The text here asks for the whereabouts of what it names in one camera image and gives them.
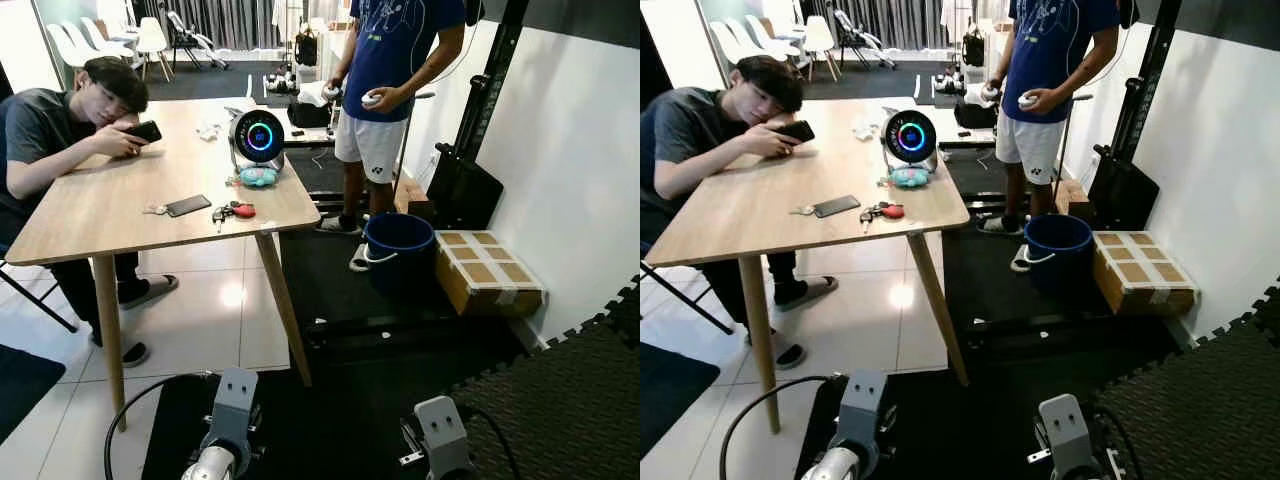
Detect black foam puzzle mat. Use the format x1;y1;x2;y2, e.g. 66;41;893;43
440;285;641;480
1095;275;1280;480

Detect black chair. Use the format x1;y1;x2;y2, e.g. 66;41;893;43
0;258;79;334
640;258;736;336

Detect light wooden table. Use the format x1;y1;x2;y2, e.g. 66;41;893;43
5;97;323;433
645;97;971;433

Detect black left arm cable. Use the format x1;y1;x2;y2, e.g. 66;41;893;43
718;375;846;480
104;372;216;480

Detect taped cardboard box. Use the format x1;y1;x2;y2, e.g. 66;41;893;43
1092;230;1198;317
434;230;546;319

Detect grey curtain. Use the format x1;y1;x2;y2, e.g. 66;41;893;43
135;0;286;51
800;0;946;49

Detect round black speaker ring light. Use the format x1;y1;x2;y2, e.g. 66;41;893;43
228;108;288;173
880;109;939;173

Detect black floor bag white contents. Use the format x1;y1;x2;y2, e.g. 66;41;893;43
287;95;336;129
953;95;1001;129

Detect seated person in grey shirt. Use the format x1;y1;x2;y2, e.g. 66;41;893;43
640;55;839;369
0;55;181;369

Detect dark floor rug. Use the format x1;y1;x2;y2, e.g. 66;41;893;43
640;343;706;459
0;345;67;446

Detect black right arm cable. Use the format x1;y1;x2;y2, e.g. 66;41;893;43
1095;403;1146;480
465;405;523;480

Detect blue plastic bucket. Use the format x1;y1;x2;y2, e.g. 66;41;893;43
1022;213;1096;296
362;212;438;299

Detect key bunch with red fob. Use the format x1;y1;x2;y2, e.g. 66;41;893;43
860;201;907;233
211;201;257;233

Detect black metal rack post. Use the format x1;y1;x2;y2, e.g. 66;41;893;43
1088;0;1181;231
425;0;531;231

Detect standing person in blue shirt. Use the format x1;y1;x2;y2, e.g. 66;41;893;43
318;0;469;273
982;0;1123;273

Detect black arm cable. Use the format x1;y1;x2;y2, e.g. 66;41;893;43
465;405;523;480
718;375;846;480
104;372;216;480
1095;403;1146;480

